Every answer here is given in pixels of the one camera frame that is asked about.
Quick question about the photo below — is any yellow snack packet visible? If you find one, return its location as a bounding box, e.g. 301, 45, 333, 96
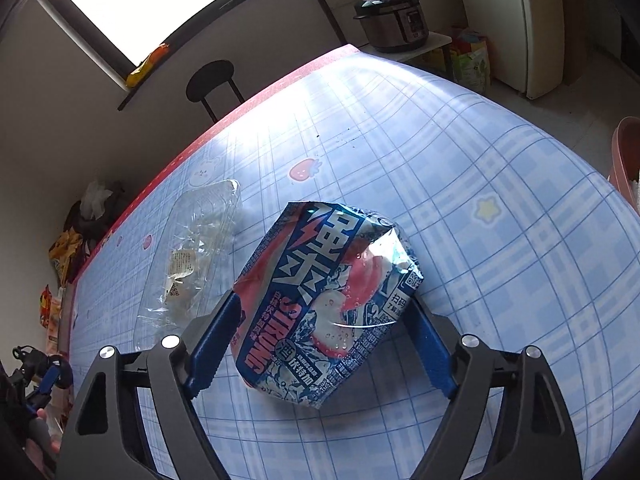
125, 44, 171, 89

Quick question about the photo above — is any silver electric pressure cooker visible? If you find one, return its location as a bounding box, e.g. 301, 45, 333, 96
352, 0, 431, 54

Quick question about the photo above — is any red snack packet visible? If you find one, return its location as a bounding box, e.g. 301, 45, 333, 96
39, 285, 64, 332

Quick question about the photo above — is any green and white bag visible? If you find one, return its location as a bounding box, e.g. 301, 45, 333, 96
447, 42, 494, 94

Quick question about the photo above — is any person's left hand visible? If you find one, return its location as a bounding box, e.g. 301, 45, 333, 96
22, 406, 65, 471

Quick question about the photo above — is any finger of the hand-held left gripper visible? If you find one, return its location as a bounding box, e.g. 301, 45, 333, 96
27, 354, 74, 409

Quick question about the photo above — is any blue plaid tablecloth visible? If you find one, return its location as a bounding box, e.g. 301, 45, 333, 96
67, 50, 640, 480

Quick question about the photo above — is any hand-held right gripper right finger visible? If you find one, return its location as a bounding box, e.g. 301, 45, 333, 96
407, 295, 586, 480

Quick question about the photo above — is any black stool with backrest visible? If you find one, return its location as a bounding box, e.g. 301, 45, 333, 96
186, 60, 246, 124

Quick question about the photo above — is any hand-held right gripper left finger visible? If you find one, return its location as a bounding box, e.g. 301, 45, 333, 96
55, 290, 241, 480

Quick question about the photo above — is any clear plastic clamshell container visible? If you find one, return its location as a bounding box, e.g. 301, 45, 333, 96
137, 178, 244, 327

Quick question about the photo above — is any orange snack packet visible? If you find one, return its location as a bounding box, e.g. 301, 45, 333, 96
48, 227, 84, 287

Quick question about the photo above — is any dark bag with white plastic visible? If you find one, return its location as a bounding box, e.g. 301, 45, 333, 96
65, 180, 129, 257

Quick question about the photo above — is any cream refrigerator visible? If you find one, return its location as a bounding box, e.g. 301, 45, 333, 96
500, 0, 567, 101

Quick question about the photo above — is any dark wooden frame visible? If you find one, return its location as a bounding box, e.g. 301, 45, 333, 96
306, 0, 352, 49

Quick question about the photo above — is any small white side table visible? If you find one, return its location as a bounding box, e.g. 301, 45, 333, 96
360, 31, 454, 79

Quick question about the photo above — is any blue white snack bag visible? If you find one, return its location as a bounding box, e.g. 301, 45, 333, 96
232, 200, 426, 407

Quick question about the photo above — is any dark-framed window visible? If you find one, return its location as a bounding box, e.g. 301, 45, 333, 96
35, 0, 327, 82

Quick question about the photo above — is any red-edged table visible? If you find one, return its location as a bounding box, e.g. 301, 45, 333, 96
59, 44, 362, 357

